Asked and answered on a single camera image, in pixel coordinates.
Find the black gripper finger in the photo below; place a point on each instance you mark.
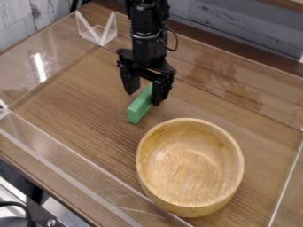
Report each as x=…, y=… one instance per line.
x=161, y=90
x=130, y=79

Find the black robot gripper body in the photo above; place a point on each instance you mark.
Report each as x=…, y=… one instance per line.
x=146, y=57

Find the green rectangular block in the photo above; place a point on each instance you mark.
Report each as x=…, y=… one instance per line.
x=141, y=106

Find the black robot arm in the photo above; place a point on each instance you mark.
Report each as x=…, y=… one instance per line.
x=149, y=15

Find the brown wooden bowl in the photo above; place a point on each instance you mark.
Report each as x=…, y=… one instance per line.
x=190, y=166

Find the black metal table bracket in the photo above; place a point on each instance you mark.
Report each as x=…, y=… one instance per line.
x=42, y=217

